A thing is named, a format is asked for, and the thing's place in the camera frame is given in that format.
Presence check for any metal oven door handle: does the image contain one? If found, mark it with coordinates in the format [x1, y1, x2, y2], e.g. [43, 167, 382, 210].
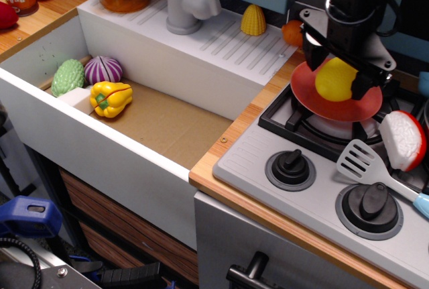
[226, 251, 282, 289]

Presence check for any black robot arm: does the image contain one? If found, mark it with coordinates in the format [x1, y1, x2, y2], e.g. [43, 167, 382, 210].
[300, 0, 402, 100]

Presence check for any small black stove knob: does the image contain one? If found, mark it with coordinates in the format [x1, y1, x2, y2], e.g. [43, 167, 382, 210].
[265, 149, 316, 192]

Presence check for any yellow toy lemon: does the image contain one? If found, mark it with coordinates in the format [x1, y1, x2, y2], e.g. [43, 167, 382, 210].
[315, 58, 357, 102]

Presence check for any grey toy spatula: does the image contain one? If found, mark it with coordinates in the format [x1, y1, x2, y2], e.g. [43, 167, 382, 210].
[336, 139, 428, 218]

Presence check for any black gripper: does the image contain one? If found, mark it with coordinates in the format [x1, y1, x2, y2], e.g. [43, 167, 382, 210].
[299, 8, 396, 101]

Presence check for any large black stove knob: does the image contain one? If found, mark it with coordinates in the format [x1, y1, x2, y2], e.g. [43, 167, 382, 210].
[335, 182, 404, 241]

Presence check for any white toy sink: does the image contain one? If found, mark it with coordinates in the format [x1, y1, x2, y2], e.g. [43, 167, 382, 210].
[1, 0, 296, 248]

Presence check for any grey toy stove top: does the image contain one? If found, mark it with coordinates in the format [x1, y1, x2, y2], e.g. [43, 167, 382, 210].
[212, 77, 429, 289]

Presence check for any blue clamp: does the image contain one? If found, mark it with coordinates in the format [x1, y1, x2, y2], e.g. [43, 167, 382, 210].
[1, 196, 62, 238]

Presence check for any red toy at left edge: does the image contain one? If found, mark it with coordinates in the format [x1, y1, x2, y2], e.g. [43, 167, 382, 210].
[0, 2, 19, 30]

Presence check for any orange toy carrot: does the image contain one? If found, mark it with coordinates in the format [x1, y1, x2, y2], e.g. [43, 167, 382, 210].
[282, 20, 303, 48]

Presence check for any black burner grate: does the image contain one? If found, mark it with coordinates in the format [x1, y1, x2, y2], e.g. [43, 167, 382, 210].
[257, 79, 429, 194]

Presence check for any green toy bitter melon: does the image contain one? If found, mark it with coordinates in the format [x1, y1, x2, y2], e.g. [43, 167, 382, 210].
[51, 59, 84, 97]

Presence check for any yellow toy corn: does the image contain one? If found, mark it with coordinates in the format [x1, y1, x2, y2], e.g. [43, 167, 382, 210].
[241, 4, 267, 36]

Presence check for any grey toy faucet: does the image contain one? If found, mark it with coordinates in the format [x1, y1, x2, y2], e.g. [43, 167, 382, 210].
[166, 0, 222, 35]

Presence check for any purple toy onion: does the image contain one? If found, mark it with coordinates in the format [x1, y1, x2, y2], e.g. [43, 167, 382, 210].
[84, 56, 123, 84]

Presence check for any yellow toy bell pepper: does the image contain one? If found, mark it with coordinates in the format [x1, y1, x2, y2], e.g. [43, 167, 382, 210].
[90, 81, 133, 118]

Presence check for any pink plastic plate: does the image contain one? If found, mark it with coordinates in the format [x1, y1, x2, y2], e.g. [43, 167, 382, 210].
[290, 62, 383, 122]

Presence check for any white foam block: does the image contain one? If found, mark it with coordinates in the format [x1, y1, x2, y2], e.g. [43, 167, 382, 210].
[57, 87, 94, 115]

